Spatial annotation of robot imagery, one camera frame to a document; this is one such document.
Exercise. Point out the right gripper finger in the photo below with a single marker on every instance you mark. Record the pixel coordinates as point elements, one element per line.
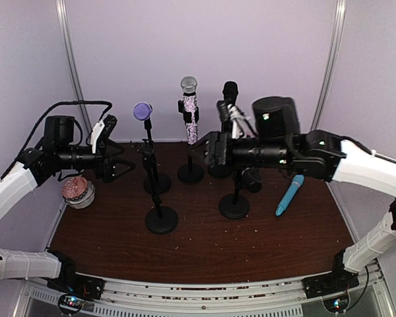
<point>205,143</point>
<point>200,156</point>

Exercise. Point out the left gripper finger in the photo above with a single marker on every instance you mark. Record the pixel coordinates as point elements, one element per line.
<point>118,149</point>
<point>119,168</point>

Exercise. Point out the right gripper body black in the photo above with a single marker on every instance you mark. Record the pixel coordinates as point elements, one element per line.
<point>219,137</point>

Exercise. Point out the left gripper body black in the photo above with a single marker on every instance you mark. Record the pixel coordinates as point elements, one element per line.
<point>101,170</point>

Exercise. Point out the black stand of purple microphone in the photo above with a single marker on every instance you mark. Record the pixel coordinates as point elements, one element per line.
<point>161,181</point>

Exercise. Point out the purple microphone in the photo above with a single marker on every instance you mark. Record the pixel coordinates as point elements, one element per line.
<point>142,111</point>

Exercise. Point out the black microphone with white band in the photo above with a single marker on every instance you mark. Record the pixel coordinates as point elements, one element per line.
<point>251,180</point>

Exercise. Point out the black stand of blue microphone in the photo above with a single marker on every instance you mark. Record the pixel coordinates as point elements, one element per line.
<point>160,219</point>

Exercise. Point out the blue microphone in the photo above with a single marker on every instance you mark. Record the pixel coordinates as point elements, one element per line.
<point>293,188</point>

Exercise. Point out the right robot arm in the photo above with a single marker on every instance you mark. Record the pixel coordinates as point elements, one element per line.
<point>279,144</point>

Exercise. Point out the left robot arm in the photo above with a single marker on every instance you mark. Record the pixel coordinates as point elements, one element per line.
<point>34,166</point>

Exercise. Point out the black stand of rhinestone microphone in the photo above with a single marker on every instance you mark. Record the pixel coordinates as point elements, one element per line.
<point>189,173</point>

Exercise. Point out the rhinestone silver microphone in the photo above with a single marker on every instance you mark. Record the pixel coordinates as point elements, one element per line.
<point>189,109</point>

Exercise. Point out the black stand of orange-ring microphone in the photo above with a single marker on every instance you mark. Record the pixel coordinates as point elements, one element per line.
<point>217,171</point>

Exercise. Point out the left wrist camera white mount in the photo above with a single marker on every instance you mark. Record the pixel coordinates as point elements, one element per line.
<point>101,131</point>

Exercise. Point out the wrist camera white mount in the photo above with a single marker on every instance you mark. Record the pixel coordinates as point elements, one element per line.
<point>233,120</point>
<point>101,131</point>

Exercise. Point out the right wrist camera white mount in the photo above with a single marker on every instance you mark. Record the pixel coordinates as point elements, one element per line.
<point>233,120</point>

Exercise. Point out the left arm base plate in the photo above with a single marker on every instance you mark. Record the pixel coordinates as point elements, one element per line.
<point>85,287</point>

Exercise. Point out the right aluminium corner post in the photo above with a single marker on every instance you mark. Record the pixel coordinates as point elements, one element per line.
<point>332,56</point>

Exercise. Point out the aluminium corner post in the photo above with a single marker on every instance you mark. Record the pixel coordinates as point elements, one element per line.
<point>332,56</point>
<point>73,71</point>

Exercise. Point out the left aluminium corner post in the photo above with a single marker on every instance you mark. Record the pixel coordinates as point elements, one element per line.
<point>73,71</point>

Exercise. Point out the front aluminium rail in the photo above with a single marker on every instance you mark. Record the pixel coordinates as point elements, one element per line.
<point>281,297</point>

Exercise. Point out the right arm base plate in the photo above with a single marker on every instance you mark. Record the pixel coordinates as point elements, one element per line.
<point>327,284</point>

